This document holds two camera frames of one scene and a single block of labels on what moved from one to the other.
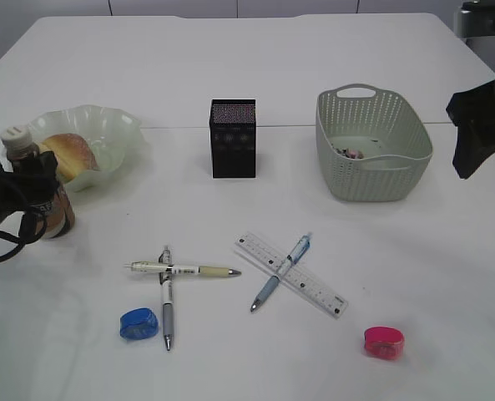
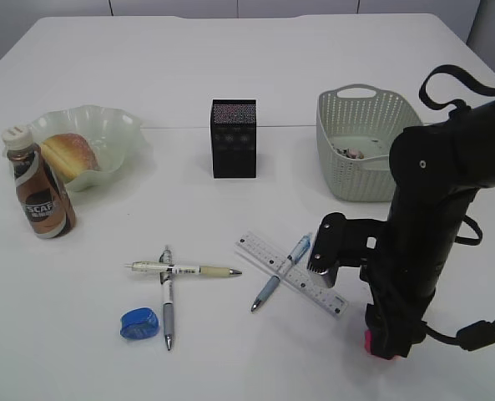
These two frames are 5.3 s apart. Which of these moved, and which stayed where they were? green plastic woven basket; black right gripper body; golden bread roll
Moved: black right gripper body
Stayed: green plastic woven basket; golden bread roll
